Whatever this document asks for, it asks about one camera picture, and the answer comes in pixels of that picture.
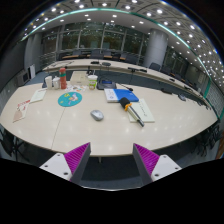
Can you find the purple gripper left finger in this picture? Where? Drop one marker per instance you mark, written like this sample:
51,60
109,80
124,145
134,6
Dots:
69,166

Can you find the blue book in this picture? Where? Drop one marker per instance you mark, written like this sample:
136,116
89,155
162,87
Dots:
115,95

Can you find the colourful sticker sheet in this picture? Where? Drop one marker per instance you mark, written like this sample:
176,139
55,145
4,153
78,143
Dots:
76,88

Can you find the light green paper sheet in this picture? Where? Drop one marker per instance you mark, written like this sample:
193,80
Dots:
143,111

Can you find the grey computer mouse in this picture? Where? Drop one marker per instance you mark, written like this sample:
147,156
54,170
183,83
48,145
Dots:
97,115

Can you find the round teal mouse pad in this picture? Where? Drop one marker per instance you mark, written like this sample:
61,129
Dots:
69,99

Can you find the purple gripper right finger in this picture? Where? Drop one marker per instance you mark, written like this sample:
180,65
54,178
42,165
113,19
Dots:
152,166

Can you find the white cup beside bottle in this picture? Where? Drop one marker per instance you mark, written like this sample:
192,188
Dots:
56,83

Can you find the red orange bottle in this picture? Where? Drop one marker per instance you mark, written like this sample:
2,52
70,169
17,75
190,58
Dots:
62,73

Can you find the conference desk microphone unit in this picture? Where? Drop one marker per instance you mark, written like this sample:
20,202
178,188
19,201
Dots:
104,83

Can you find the white green lidded cup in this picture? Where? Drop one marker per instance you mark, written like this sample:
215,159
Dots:
92,79

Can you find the red white leaflet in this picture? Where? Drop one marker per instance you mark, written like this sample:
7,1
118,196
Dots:
21,110

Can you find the white paper booklet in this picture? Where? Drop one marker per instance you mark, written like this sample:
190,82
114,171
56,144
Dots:
38,95

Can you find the white paper cup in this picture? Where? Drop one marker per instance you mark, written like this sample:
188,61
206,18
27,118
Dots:
48,81

